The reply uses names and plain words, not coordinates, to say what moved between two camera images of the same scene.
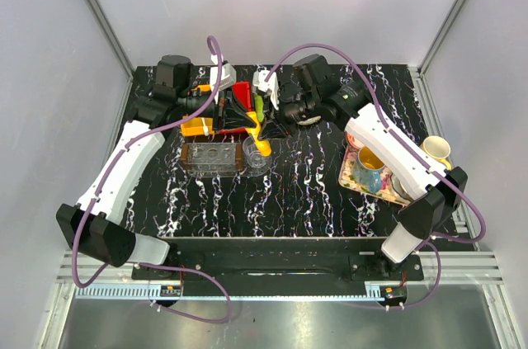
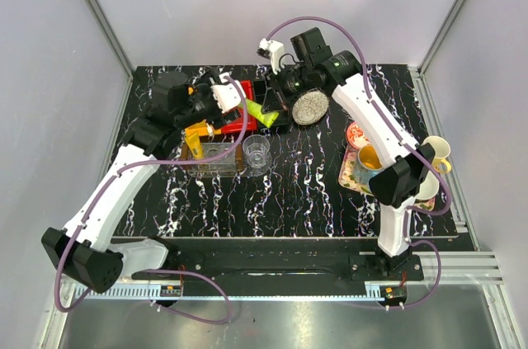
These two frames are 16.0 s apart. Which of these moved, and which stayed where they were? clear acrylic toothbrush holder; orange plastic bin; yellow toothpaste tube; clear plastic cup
Moved: yellow toothpaste tube
Stayed: orange plastic bin; clear acrylic toothbrush holder; clear plastic cup
